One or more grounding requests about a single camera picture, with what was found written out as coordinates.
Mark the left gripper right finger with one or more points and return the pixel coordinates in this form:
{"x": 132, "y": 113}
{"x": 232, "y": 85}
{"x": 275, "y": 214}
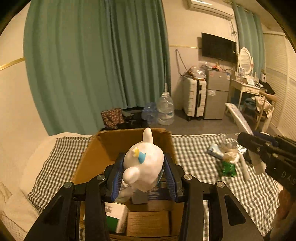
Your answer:
{"x": 228, "y": 220}

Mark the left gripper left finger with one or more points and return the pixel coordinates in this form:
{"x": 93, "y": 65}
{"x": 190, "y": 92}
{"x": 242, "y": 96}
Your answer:
{"x": 60, "y": 219}

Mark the green snack packet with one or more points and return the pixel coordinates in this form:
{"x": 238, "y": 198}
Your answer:
{"x": 228, "y": 169}

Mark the white plush toy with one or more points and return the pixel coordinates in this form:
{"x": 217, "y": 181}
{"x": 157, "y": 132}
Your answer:
{"x": 142, "y": 170}

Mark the person's right hand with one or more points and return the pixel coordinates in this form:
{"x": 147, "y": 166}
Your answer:
{"x": 284, "y": 221}

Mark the white bed mattress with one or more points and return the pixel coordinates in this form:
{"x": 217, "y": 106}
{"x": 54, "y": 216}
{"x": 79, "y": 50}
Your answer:
{"x": 30, "y": 162}

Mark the wooden chair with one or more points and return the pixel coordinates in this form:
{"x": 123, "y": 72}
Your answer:
{"x": 259, "y": 110}

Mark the white green small box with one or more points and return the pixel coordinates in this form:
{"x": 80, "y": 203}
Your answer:
{"x": 116, "y": 217}

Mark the blue white tissue pack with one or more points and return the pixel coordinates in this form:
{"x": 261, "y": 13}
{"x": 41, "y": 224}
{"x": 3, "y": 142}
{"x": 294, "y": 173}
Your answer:
{"x": 214, "y": 151}

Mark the white dressing table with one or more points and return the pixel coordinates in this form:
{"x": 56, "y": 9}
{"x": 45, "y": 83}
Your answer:
{"x": 242, "y": 88}

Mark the brown flat box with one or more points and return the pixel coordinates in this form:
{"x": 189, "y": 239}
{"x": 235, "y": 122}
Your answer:
{"x": 148, "y": 224}

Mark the cardboard box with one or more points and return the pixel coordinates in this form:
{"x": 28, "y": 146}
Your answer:
{"x": 103, "y": 150}

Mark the silver mini fridge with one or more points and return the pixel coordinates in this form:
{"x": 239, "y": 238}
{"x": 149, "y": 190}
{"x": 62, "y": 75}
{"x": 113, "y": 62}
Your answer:
{"x": 216, "y": 95}

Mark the oval white vanity mirror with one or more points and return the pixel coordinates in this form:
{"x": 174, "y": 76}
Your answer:
{"x": 245, "y": 60}

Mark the white suitcase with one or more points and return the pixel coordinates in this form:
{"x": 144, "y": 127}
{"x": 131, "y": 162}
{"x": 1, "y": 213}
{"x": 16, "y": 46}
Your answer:
{"x": 194, "y": 97}

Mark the patterned brown bag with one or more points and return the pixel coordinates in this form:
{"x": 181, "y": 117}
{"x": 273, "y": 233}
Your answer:
{"x": 112, "y": 118}

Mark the large clear water jug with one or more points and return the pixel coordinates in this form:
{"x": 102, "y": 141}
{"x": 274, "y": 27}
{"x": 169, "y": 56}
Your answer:
{"x": 165, "y": 107}

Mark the right green curtain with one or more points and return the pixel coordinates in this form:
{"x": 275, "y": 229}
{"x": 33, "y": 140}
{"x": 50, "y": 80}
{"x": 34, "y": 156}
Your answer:
{"x": 250, "y": 35}

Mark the pack of water bottles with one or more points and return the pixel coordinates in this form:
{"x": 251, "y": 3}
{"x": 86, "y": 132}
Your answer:
{"x": 150, "y": 113}

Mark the white air conditioner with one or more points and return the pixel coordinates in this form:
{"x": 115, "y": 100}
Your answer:
{"x": 212, "y": 7}

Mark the large green curtain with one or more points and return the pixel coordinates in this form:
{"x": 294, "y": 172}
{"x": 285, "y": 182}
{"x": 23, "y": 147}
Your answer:
{"x": 85, "y": 57}

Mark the black wall television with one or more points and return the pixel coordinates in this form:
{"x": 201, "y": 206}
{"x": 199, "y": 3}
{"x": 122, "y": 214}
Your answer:
{"x": 219, "y": 48}

